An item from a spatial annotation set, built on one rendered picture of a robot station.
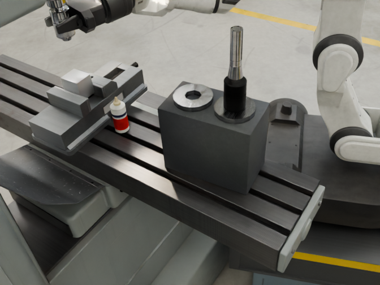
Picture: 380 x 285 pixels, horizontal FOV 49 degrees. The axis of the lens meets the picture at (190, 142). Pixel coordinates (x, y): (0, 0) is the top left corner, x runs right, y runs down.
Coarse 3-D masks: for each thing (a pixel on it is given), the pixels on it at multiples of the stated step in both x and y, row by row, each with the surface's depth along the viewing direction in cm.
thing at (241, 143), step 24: (192, 96) 93; (216, 96) 93; (168, 120) 92; (192, 120) 88; (216, 120) 87; (240, 120) 85; (264, 120) 90; (168, 144) 97; (192, 144) 93; (216, 144) 89; (240, 144) 86; (264, 144) 97; (192, 168) 98; (216, 168) 94; (240, 168) 90; (240, 192) 96
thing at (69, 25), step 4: (72, 16) 98; (76, 16) 98; (64, 20) 97; (68, 20) 97; (72, 20) 97; (76, 20) 98; (80, 20) 98; (60, 24) 96; (64, 24) 97; (68, 24) 97; (72, 24) 98; (76, 24) 99; (80, 24) 99; (56, 28) 96; (60, 28) 96; (64, 28) 97; (68, 28) 98; (72, 28) 98; (76, 28) 99; (60, 32) 97; (64, 32) 98
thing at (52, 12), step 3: (63, 6) 98; (66, 6) 98; (51, 9) 97; (63, 9) 97; (66, 9) 96; (69, 9) 98; (51, 12) 96; (54, 12) 96; (57, 12) 96; (60, 12) 96; (63, 12) 96; (66, 12) 96; (51, 15) 96; (54, 15) 96; (57, 15) 96; (60, 15) 96; (63, 15) 96
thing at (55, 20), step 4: (52, 16) 96; (60, 16) 96; (64, 16) 97; (68, 16) 98; (52, 20) 98; (56, 20) 97; (60, 20) 97; (56, 24) 98; (56, 32) 99; (68, 32) 99; (72, 32) 100; (60, 36) 100; (64, 36) 99; (68, 36) 100; (72, 36) 101
